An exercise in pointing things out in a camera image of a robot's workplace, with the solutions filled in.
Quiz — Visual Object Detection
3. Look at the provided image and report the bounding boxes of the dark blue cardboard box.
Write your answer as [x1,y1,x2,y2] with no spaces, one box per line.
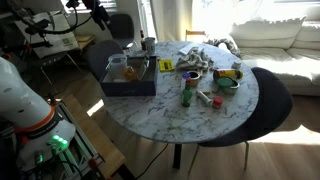
[99,54,158,98]

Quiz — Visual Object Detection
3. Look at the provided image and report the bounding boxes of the white fringed pillow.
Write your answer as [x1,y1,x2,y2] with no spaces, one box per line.
[229,16,306,49]

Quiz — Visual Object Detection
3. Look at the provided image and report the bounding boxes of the white sofa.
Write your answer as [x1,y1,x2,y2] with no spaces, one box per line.
[233,19,320,98]

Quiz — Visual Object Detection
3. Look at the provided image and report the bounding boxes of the clear plastic lidded container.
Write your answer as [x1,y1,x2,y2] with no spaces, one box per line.
[107,53,129,81]

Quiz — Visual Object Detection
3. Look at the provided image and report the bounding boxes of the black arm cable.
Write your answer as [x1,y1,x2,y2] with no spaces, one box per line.
[41,6,93,36]

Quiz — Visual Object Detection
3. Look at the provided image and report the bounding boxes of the black table leg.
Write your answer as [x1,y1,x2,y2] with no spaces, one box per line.
[172,143,183,170]

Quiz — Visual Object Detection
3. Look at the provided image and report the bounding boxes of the grey upholstered chair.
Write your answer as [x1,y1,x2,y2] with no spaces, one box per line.
[85,39,125,82]

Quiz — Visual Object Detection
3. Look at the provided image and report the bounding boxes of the small white jar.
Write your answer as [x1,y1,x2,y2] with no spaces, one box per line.
[231,59,243,70]

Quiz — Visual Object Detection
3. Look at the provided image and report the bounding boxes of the white tube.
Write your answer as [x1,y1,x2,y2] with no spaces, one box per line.
[195,89,214,106]

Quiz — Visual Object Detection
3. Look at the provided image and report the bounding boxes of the white paper piece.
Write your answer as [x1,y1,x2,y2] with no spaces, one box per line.
[178,44,193,56]

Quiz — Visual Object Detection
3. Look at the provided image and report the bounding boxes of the wooden chair back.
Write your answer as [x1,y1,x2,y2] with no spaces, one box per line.
[184,29,208,43]

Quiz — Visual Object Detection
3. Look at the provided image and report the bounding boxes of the orange translucent item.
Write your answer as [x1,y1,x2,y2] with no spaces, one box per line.
[123,65,139,83]

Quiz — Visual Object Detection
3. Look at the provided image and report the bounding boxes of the small jar with red lid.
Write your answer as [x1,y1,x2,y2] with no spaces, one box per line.
[211,95,224,110]

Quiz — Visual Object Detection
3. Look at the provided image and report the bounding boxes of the striped grey white cloth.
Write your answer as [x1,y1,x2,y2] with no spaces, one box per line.
[174,46,214,72]

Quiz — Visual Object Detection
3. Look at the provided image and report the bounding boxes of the window blinds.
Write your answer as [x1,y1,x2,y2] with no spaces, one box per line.
[61,0,118,14]

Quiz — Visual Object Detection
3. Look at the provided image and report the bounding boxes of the yellow labelled can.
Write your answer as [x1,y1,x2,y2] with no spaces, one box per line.
[213,68,244,82]

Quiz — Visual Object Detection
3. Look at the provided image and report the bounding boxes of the black camera on stand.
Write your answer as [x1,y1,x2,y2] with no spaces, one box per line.
[24,18,52,36]

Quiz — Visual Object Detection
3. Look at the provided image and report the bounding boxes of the wooden plank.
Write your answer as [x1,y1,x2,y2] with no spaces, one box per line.
[61,94,127,179]

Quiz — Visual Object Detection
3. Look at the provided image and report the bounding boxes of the black floor cable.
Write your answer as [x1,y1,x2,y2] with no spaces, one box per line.
[134,143,169,180]

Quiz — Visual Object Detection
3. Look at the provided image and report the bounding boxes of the patterned grey blanket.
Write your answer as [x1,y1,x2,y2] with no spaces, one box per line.
[206,34,242,59]

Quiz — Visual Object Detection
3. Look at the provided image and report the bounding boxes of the dark office chair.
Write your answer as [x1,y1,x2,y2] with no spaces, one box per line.
[109,13,136,51]

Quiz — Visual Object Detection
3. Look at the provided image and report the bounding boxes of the wooden side desk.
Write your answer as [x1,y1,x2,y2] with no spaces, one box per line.
[74,34,96,51]

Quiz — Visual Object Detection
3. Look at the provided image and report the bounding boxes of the green bottle with red cap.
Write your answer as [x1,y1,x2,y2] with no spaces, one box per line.
[181,77,194,108]

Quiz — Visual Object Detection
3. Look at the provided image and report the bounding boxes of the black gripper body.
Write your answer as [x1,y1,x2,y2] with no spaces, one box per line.
[82,0,108,23]

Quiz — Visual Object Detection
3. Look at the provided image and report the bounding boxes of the grey mug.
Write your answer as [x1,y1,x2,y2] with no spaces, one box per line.
[143,36,157,55]

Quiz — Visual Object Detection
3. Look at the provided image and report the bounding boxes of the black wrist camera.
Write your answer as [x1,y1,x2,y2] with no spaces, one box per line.
[65,0,81,9]

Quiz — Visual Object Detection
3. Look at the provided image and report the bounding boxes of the white bottle with blue cap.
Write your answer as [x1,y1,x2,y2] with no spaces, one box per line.
[181,72,191,89]

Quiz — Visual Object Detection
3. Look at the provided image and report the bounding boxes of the white board with green logo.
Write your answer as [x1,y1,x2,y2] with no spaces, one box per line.
[14,11,80,59]

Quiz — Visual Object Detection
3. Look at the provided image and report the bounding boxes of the yellow printed paper sheet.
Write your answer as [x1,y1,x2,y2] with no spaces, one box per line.
[157,59,175,73]

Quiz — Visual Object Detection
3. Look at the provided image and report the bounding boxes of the metal robot mount frame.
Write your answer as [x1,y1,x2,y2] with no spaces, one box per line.
[49,101,106,180]

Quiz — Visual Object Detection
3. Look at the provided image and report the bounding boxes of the dark glass bottle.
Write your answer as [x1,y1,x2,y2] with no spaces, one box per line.
[139,29,147,51]

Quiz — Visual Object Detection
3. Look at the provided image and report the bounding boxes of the dark round chair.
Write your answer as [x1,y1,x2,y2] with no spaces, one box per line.
[188,66,294,174]

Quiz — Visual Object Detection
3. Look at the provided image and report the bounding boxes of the white sofa back cushion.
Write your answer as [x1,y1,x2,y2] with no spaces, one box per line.
[293,21,320,51]

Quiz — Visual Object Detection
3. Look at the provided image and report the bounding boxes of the metal bowl with green lid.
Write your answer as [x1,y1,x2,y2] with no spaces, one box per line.
[216,77,241,96]

